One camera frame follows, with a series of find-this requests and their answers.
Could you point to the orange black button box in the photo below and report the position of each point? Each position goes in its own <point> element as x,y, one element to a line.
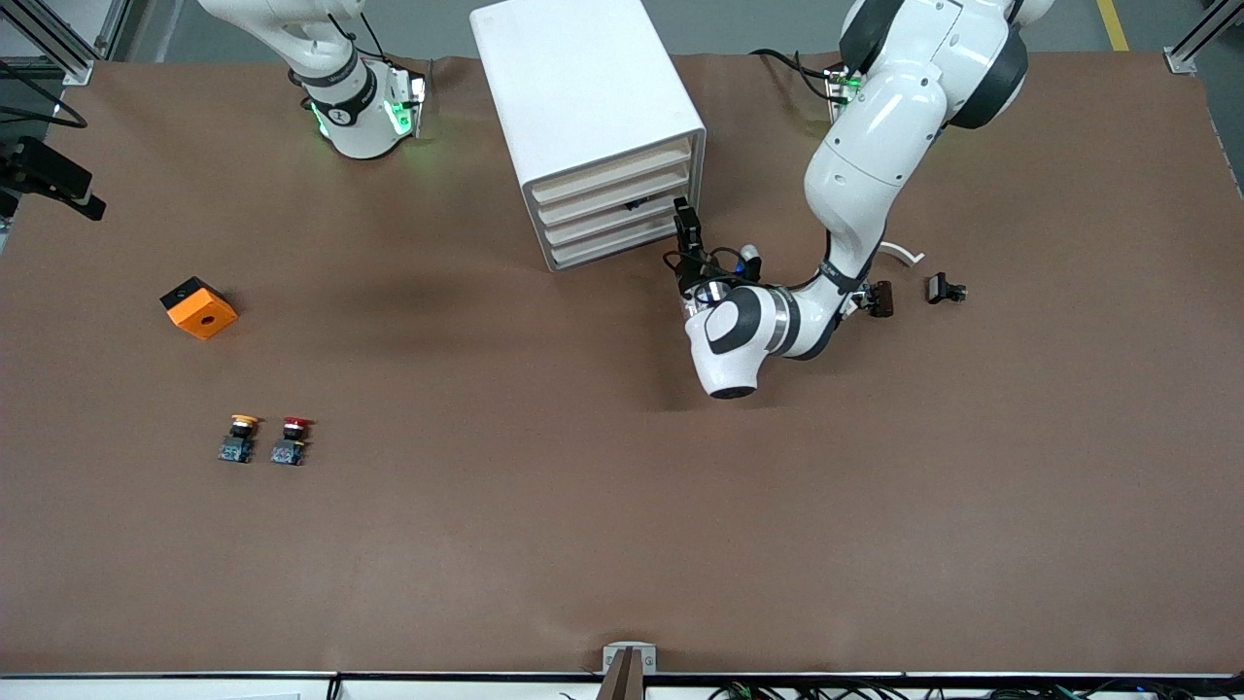
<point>202,316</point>

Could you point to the yellow push button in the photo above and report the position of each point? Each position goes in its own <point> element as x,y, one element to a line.
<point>238,449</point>

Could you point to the brown table cover sheet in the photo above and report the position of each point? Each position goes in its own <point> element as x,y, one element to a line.
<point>622,486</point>

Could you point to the white drawer cabinet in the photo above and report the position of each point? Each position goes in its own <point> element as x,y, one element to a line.
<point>573,87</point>

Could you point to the aluminium frame post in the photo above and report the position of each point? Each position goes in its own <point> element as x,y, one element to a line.
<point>78,70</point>
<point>1181,60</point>

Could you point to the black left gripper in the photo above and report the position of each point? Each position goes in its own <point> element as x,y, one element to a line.
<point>693,271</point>

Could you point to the red push button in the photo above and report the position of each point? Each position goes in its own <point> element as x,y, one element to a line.
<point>289,452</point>

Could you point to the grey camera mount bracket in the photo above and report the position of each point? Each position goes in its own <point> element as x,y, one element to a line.
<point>630,671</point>

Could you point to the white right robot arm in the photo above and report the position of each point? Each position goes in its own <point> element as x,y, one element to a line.
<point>360,117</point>

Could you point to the white curved plastic clip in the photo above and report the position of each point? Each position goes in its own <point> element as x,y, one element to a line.
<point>904,255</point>

